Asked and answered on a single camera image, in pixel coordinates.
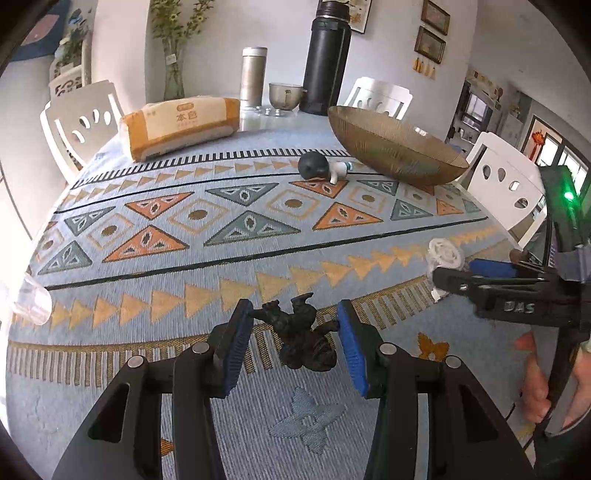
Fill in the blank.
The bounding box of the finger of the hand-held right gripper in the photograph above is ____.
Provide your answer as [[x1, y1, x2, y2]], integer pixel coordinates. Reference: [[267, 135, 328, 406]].
[[468, 258, 555, 280], [433, 268, 502, 315]]

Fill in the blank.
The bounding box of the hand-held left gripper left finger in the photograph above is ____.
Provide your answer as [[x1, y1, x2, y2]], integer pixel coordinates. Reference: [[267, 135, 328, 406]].
[[51, 298, 254, 480]]

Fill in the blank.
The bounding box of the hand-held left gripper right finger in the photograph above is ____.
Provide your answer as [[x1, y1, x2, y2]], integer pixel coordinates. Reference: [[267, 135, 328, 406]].
[[336, 300, 536, 480]]

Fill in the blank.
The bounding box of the white plastic spool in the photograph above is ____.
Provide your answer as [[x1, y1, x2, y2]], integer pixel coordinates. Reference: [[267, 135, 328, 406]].
[[427, 237, 465, 303]]

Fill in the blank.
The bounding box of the black figurine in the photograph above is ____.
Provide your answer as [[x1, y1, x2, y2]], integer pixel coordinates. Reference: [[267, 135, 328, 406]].
[[249, 292, 340, 371]]

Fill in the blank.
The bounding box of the golden ribbed bowl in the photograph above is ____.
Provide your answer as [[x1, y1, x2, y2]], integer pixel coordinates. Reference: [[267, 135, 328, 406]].
[[327, 105, 471, 188]]

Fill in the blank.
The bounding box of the person's right hand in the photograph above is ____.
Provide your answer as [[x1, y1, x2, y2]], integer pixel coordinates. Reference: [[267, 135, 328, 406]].
[[513, 331, 591, 430]]

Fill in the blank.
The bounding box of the patterned blue tablecloth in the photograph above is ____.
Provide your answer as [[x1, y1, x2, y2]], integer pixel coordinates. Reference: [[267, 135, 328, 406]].
[[7, 124, 550, 480]]

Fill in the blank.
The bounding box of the white plastic chair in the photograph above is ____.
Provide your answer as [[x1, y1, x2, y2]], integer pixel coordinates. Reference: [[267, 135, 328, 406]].
[[455, 131, 548, 232], [40, 80, 124, 183], [342, 77, 413, 121]]

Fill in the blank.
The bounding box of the cluttered shelf unit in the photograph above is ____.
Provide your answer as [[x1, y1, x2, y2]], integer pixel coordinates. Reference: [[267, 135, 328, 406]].
[[445, 69, 504, 148]]

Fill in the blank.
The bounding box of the dark-headed doll figurine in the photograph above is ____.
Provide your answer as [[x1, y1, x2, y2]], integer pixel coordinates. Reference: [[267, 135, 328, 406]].
[[298, 151, 354, 185]]

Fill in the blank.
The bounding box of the clear plastic cup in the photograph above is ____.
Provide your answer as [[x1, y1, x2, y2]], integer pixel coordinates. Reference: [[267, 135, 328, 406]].
[[0, 277, 53, 326]]

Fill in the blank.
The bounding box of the orange tissue pack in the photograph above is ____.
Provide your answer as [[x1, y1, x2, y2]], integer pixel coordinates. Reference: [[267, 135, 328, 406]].
[[120, 97, 241, 162]]

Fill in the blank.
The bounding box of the small metal bowl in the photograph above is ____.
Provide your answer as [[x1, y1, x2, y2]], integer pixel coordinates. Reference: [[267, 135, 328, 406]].
[[269, 82, 304, 112]]

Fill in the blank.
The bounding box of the black thermos flask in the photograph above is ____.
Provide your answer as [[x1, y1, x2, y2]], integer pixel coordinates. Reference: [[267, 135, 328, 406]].
[[299, 0, 352, 116]]

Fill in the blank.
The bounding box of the silver thermos flask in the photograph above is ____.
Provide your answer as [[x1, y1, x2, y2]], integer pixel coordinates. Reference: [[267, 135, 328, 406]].
[[240, 46, 269, 109]]

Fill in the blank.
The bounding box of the glass vase with green plants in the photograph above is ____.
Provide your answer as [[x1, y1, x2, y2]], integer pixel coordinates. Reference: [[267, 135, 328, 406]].
[[150, 0, 215, 100]]

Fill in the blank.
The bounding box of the white carved shelf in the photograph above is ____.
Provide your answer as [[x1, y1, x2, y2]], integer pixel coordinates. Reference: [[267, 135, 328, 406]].
[[48, 28, 93, 100]]

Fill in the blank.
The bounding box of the framed wall picture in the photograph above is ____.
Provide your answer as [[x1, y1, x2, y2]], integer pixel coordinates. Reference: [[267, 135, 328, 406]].
[[346, 0, 372, 34], [414, 26, 446, 60], [421, 0, 451, 35]]

